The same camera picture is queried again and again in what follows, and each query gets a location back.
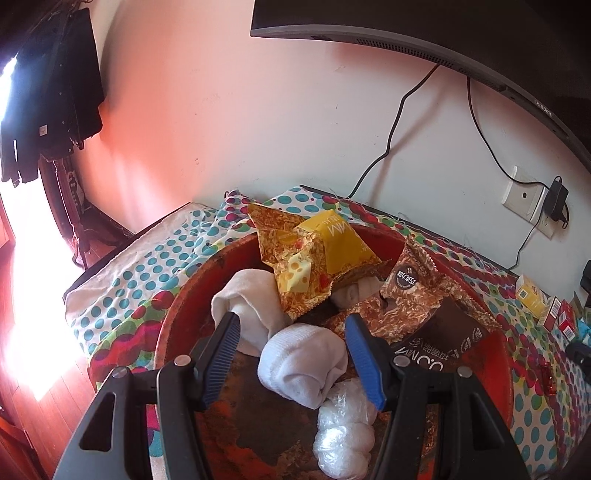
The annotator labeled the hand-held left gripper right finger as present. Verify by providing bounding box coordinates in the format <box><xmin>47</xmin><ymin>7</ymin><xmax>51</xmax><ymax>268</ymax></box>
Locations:
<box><xmin>344</xmin><ymin>313</ymin><xmax>532</xmax><ymax>480</ymax></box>

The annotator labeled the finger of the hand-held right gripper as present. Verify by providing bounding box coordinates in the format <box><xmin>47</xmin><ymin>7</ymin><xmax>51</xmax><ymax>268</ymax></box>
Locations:
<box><xmin>566</xmin><ymin>339</ymin><xmax>591</xmax><ymax>374</ymax></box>

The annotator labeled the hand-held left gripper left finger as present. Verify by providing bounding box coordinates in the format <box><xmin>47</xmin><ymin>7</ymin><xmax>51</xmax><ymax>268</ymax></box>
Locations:
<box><xmin>54</xmin><ymin>311</ymin><xmax>243</xmax><ymax>480</ymax></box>

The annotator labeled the white sock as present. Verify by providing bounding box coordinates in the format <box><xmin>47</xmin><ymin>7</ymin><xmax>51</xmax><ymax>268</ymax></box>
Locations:
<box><xmin>211</xmin><ymin>270</ymin><xmax>289</xmax><ymax>358</ymax></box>
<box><xmin>332</xmin><ymin>277</ymin><xmax>384</xmax><ymax>310</ymax></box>
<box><xmin>257</xmin><ymin>323</ymin><xmax>349</xmax><ymax>409</ymax></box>

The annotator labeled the clear plastic bag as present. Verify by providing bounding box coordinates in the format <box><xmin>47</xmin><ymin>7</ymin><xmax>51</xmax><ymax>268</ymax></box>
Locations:
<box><xmin>313</xmin><ymin>379</ymin><xmax>378</xmax><ymax>476</ymax></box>

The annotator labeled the red round metal tray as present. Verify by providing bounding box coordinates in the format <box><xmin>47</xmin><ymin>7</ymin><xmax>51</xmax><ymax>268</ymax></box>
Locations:
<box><xmin>154</xmin><ymin>224</ymin><xmax>514</xmax><ymax>480</ymax></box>

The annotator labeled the brown snack bag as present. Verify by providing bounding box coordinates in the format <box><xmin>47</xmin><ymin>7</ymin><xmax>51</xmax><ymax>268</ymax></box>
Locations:
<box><xmin>318</xmin><ymin>234</ymin><xmax>502</xmax><ymax>377</ymax></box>

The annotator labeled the yellow snack bag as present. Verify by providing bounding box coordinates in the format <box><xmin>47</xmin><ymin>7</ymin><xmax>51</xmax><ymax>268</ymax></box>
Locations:
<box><xmin>247</xmin><ymin>202</ymin><xmax>384</xmax><ymax>319</ymax></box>

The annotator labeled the red green box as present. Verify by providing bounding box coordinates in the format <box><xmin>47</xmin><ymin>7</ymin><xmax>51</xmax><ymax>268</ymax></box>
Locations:
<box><xmin>556</xmin><ymin>302</ymin><xmax>578</xmax><ymax>340</ymax></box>

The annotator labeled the red candy wrapper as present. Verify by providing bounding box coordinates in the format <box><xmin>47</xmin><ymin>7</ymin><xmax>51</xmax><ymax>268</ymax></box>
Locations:
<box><xmin>538</xmin><ymin>362</ymin><xmax>557</xmax><ymax>395</ymax></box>

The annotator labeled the small yellow box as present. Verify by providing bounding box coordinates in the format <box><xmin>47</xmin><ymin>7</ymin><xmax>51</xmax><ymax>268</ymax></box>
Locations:
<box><xmin>515</xmin><ymin>273</ymin><xmax>552</xmax><ymax>319</ymax></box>

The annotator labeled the polka-dot tablecloth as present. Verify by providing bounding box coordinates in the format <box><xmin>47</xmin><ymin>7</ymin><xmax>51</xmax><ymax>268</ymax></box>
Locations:
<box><xmin>65</xmin><ymin>185</ymin><xmax>591</xmax><ymax>480</ymax></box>

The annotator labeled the white power outlet plate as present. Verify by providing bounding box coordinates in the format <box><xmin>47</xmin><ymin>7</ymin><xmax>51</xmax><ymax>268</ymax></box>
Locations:
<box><xmin>536</xmin><ymin>203</ymin><xmax>561</xmax><ymax>240</ymax></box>

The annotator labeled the black charger adapter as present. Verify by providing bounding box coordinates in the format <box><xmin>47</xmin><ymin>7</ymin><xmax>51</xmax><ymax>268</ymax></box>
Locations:
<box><xmin>542</xmin><ymin>176</ymin><xmax>571</xmax><ymax>229</ymax></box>

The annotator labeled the dark wooden furniture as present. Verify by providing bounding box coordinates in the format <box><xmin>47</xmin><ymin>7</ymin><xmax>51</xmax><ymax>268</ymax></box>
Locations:
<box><xmin>39</xmin><ymin>152</ymin><xmax>134</xmax><ymax>271</ymax></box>

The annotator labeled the dark hanging clothing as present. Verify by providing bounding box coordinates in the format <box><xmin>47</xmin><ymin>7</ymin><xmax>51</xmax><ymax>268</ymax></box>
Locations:
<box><xmin>0</xmin><ymin>7</ymin><xmax>105</xmax><ymax>185</ymax></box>

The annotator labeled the black monitor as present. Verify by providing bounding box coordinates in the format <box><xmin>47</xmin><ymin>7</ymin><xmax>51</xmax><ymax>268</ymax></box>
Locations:
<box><xmin>249</xmin><ymin>0</ymin><xmax>591</xmax><ymax>158</ymax></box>

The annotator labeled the black charger cable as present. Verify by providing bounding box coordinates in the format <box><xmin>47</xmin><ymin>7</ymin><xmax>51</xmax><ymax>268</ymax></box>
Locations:
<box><xmin>508</xmin><ymin>222</ymin><xmax>543</xmax><ymax>273</ymax></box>

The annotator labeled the white wall socket plate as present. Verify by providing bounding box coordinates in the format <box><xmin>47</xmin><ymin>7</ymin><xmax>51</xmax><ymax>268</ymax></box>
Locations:
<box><xmin>502</xmin><ymin>166</ymin><xmax>552</xmax><ymax>222</ymax></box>

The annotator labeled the thin black cable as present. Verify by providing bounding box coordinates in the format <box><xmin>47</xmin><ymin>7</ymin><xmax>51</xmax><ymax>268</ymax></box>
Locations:
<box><xmin>348</xmin><ymin>62</ymin><xmax>441</xmax><ymax>199</ymax></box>

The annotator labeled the black monitor cable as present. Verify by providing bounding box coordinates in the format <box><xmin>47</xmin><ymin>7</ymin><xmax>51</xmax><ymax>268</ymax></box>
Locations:
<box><xmin>466</xmin><ymin>76</ymin><xmax>555</xmax><ymax>185</ymax></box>

